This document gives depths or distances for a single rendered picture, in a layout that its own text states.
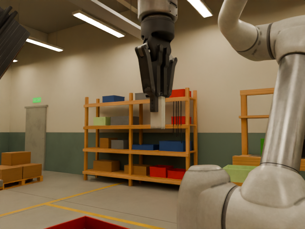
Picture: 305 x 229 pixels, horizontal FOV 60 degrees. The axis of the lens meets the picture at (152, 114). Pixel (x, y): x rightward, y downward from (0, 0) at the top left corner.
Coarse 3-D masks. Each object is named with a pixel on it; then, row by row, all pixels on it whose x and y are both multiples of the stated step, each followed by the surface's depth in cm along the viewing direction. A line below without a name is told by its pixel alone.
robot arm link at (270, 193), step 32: (288, 32) 85; (288, 64) 82; (288, 96) 77; (288, 128) 73; (288, 160) 69; (256, 192) 66; (288, 192) 63; (224, 224) 68; (256, 224) 63; (288, 224) 59
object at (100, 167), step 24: (120, 96) 680; (144, 96) 615; (96, 120) 689; (120, 120) 650; (96, 144) 737; (120, 144) 642; (144, 144) 656; (168, 144) 575; (96, 168) 684; (144, 168) 612; (168, 168) 590
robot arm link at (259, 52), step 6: (270, 24) 93; (258, 30) 92; (264, 30) 92; (258, 36) 92; (264, 36) 92; (258, 42) 92; (264, 42) 92; (252, 48) 93; (258, 48) 93; (264, 48) 92; (270, 48) 91; (240, 54) 98; (246, 54) 96; (252, 54) 96; (258, 54) 95; (264, 54) 94; (270, 54) 93; (252, 60) 103; (258, 60) 103
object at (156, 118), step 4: (160, 96) 57; (160, 100) 56; (160, 104) 56; (160, 108) 56; (152, 112) 58; (156, 112) 57; (160, 112) 56; (152, 116) 57; (156, 116) 57; (160, 116) 56; (152, 120) 57; (156, 120) 57; (160, 120) 56; (152, 124) 57; (156, 124) 57; (160, 124) 56; (152, 128) 57; (156, 128) 57; (160, 128) 56
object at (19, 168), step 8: (8, 152) 673; (16, 152) 673; (24, 152) 679; (8, 160) 650; (16, 160) 658; (24, 160) 678; (0, 168) 599; (8, 168) 599; (16, 168) 613; (24, 168) 633; (32, 168) 654; (40, 168) 677; (0, 176) 577; (8, 176) 592; (16, 176) 613; (24, 176) 632; (32, 176) 654; (40, 176) 675; (8, 184) 629; (24, 184) 629
